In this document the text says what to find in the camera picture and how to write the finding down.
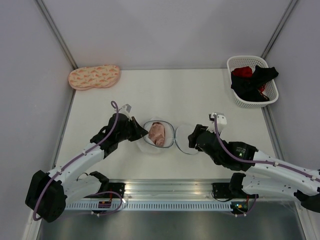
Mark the pink patterned bra case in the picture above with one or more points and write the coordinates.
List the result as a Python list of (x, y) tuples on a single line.
[(99, 77)]

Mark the white plastic basket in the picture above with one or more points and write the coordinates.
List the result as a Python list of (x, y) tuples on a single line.
[(249, 60)]

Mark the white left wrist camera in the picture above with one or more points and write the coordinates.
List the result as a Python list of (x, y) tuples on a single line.
[(125, 110)]

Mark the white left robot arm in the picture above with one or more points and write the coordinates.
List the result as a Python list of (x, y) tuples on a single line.
[(50, 192)]

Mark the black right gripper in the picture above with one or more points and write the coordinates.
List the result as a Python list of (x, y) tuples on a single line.
[(198, 128)]

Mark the aluminium mounting rail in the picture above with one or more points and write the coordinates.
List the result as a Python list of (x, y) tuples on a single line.
[(170, 190)]

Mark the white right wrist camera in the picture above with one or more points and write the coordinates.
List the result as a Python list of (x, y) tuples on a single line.
[(218, 122)]

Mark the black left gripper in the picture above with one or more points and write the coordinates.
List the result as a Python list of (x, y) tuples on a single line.
[(139, 131)]

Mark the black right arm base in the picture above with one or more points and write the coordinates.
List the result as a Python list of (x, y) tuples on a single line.
[(220, 192)]

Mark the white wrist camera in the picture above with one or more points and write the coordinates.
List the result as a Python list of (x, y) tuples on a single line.
[(218, 122), (125, 110)]

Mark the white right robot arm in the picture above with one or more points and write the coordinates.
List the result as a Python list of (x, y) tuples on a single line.
[(256, 173)]

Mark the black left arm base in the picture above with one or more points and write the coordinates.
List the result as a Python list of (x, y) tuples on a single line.
[(114, 190)]

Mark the pink bra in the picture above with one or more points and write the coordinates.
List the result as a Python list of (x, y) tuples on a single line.
[(157, 134)]

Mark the black underwear garment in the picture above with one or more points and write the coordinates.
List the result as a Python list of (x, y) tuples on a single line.
[(251, 89)]

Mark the round white mesh laundry bag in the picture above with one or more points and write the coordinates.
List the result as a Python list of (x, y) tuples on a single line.
[(174, 137)]

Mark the white slotted cable duct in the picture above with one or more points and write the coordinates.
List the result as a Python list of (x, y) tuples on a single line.
[(132, 205)]

